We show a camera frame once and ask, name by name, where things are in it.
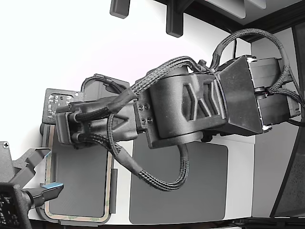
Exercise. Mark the black framed panel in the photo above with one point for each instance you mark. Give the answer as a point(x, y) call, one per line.
point(262, 21)

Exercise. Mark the black six-joint robot arm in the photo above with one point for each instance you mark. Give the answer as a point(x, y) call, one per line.
point(171, 107)

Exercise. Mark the long black stand foot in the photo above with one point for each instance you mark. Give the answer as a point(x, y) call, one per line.
point(174, 23)

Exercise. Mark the grey holder tray with tabs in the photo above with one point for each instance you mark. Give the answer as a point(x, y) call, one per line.
point(78, 186)

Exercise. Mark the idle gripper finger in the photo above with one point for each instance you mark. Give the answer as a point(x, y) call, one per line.
point(33, 155)
point(51, 190)

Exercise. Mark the dark grey flat plate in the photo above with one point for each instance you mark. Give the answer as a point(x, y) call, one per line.
point(205, 186)

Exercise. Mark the black working gripper body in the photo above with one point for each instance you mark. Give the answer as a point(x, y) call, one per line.
point(95, 126)

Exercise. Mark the small black stand foot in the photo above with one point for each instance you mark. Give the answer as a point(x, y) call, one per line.
point(119, 9)

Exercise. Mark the working gripper camera board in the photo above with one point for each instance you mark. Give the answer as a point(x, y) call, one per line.
point(54, 102)

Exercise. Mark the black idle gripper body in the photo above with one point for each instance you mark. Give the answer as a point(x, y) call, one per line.
point(4, 155)

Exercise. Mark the dark side panel with strut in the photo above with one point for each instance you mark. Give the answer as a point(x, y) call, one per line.
point(297, 179)

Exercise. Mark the idle gripper camera board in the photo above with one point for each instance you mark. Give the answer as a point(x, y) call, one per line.
point(9, 207)

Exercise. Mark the thin tan rectangular frame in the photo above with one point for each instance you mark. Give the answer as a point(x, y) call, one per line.
point(109, 186)

